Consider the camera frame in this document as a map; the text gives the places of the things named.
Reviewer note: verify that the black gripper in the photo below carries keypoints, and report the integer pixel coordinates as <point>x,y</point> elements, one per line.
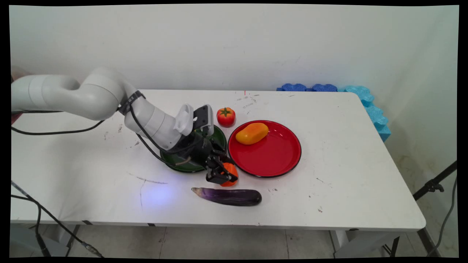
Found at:
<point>199,149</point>

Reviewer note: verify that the orange toy tangerine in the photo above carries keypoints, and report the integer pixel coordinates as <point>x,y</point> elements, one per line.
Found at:
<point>234,171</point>

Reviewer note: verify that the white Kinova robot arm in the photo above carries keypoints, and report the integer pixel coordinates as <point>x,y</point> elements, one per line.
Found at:
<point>95,95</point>

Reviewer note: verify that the purple toy eggplant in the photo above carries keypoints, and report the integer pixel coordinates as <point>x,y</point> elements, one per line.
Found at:
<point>230,196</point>

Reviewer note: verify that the dark green plate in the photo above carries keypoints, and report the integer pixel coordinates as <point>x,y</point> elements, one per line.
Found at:
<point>188,167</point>

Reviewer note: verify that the orange yellow toy mango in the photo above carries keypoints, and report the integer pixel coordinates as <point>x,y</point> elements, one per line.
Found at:
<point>252,133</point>

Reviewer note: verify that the red plate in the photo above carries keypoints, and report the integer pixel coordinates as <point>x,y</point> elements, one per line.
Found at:
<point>268,155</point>

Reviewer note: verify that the red toy tomato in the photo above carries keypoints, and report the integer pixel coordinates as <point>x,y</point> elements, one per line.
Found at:
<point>226,117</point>

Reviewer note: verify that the dark blue foam piece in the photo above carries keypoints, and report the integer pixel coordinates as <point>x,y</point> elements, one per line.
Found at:
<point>293,87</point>
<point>324,87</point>

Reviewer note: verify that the light blue foam piece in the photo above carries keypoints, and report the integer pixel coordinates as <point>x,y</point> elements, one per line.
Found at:
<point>374,115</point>

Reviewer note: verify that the grey table leg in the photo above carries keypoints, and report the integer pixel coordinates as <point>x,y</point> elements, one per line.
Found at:
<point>72,239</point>

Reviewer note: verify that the black tripod stand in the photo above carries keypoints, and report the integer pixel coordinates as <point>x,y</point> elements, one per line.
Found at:
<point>433,186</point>

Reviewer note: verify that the white table leg frame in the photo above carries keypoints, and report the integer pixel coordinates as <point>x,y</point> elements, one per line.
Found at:
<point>351,243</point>

